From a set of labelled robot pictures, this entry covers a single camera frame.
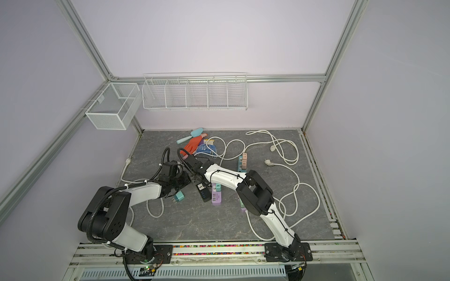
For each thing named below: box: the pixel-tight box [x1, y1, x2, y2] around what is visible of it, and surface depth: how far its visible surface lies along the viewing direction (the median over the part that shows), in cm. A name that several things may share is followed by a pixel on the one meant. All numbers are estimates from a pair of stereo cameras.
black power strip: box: [195, 182, 213, 203], surface depth 91 cm
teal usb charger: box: [174, 190, 185, 202], surface depth 90 cm
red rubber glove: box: [179, 133, 209, 157], surface depth 113 cm
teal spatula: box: [175, 127, 204, 145], surface depth 121 cm
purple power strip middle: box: [211, 182, 223, 204], surface depth 89 cm
